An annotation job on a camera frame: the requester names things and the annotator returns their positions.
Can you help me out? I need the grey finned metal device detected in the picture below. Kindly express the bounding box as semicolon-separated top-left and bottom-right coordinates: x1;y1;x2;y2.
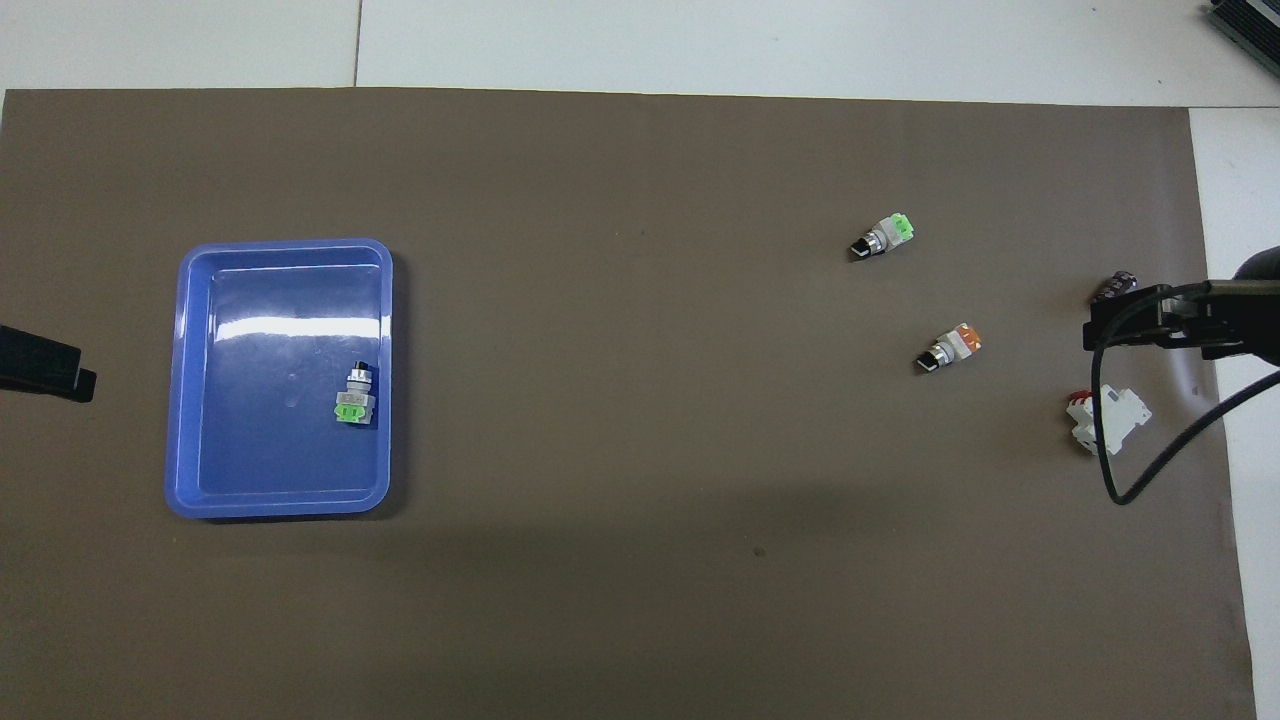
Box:
1204;0;1280;53

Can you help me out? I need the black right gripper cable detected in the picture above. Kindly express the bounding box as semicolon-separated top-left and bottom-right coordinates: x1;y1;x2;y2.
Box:
1093;283;1280;507

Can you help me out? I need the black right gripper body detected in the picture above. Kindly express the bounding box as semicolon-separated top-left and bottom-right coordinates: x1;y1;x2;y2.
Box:
1200;281;1280;362

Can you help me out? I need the blue plastic tray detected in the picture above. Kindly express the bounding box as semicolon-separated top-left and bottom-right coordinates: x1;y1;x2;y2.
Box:
164;238;395;521

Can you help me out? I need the orange selector switch black knob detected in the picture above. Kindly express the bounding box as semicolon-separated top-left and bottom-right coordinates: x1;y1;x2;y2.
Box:
915;323;983;374

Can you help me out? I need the brown table mat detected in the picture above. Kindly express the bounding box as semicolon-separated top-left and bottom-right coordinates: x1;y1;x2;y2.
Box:
0;88;1259;720

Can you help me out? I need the green push button switch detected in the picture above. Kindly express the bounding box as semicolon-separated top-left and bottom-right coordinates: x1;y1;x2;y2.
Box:
334;362;378;427

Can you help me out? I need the green selector switch black knob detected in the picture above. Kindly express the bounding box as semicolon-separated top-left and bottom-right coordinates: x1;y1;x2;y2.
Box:
848;212;916;264

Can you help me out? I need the white red terminal block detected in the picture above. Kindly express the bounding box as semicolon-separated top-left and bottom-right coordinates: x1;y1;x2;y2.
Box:
1066;385;1153;457

